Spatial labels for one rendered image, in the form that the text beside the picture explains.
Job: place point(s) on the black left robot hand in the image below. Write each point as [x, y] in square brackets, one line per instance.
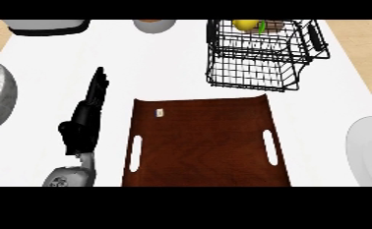
[87, 115]

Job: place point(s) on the white plate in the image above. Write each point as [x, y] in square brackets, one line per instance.
[360, 151]

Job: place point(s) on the brown bread loaf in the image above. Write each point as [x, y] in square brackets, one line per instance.
[273, 25]

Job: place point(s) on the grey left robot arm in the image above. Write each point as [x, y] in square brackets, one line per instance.
[72, 175]

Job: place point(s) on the brown wooden tray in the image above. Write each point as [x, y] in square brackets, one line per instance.
[204, 141]

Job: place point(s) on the green pepper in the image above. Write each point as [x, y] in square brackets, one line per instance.
[261, 27]

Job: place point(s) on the grey metal pot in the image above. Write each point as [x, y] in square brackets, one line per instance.
[6, 95]

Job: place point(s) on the grey and black appliance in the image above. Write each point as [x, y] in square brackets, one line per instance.
[46, 26]

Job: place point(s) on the yellow lemon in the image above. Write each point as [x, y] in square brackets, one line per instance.
[245, 24]

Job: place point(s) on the grey round bowl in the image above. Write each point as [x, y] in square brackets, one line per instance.
[153, 26]

